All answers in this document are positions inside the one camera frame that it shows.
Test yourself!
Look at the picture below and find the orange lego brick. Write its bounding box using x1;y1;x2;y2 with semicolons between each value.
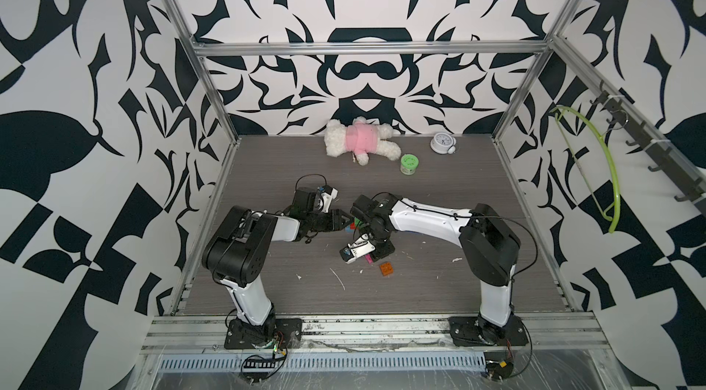
379;262;393;277

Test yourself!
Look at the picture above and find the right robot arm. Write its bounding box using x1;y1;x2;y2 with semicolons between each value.
340;193;521;329

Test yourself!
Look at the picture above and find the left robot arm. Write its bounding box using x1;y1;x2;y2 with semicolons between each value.
202;185;354;329

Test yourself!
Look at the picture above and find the white plush toy pink shirt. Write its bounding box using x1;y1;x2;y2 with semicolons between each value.
324;117;402;166

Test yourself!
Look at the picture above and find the white small alarm clock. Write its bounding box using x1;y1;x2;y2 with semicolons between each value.
430;133;457;155

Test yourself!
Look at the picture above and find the black hook rack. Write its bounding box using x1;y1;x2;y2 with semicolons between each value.
591;80;705;215

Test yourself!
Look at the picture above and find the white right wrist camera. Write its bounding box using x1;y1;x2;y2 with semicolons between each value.
339;234;375;264

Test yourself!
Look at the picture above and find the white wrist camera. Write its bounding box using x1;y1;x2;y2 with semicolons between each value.
318;185;338;214
339;234;375;264

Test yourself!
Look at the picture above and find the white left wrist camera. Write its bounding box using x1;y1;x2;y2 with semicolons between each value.
318;185;338;214

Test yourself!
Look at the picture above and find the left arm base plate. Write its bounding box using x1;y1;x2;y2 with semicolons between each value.
224;318;303;350

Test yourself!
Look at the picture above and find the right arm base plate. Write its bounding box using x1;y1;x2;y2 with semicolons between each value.
448;313;530;347

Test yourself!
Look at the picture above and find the aluminium cage frame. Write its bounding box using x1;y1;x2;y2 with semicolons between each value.
167;0;705;389

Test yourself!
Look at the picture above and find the green hoop on wall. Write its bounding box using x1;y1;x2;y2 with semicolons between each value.
551;105;623;234

